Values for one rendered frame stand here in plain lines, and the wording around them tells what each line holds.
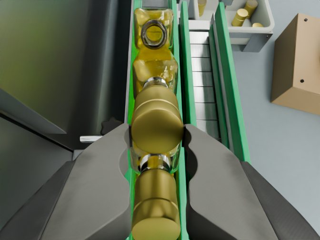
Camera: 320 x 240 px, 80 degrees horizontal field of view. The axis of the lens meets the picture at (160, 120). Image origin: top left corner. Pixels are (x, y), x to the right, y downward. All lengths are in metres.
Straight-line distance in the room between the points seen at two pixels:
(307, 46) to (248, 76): 0.15
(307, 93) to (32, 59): 0.57
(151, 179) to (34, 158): 0.17
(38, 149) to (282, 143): 0.55
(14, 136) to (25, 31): 0.11
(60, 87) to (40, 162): 0.10
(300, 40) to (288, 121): 0.22
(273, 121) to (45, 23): 0.56
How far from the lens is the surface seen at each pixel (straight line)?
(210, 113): 0.40
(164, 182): 0.16
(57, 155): 0.34
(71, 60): 0.31
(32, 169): 0.29
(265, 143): 0.58
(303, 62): 0.62
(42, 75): 0.24
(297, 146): 0.63
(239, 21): 0.71
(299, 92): 0.59
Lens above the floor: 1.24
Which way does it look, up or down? 69 degrees down
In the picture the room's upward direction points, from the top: 6 degrees clockwise
